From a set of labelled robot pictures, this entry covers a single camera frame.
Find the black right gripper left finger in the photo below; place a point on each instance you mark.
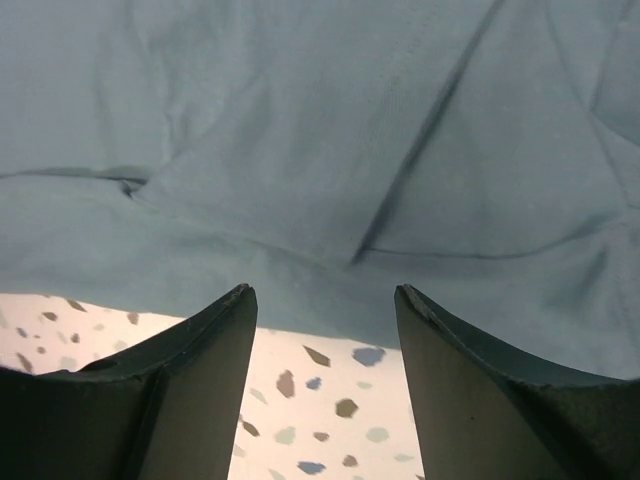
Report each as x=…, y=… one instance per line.
x=166, y=408

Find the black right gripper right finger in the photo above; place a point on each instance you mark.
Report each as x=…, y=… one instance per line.
x=486, y=410

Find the blue t-shirt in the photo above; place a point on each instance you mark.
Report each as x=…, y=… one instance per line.
x=154, y=154

